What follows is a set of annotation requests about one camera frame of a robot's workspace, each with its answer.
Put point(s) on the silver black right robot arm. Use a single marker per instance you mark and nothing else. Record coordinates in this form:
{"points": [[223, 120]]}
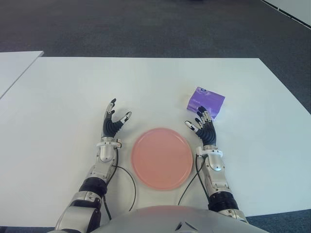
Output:
{"points": [[217, 179]]}

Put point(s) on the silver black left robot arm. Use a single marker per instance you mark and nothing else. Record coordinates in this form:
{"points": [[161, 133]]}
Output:
{"points": [[97, 174]]}

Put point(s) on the purple tissue paper pack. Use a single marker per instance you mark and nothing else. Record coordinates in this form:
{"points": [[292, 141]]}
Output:
{"points": [[207, 99]]}

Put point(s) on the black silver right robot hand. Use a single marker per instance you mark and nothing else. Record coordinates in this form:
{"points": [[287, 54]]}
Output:
{"points": [[207, 134]]}

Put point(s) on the neighbouring white table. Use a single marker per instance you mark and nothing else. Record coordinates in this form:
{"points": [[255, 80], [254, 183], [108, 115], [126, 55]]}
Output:
{"points": [[14, 68]]}

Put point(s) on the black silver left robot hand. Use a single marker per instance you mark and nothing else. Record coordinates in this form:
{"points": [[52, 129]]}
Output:
{"points": [[109, 127]]}

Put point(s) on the round pink plate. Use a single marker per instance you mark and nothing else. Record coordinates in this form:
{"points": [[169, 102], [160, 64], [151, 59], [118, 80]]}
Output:
{"points": [[161, 159]]}

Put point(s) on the grey robot torso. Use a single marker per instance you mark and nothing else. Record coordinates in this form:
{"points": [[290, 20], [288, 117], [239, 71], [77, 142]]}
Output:
{"points": [[175, 221]]}

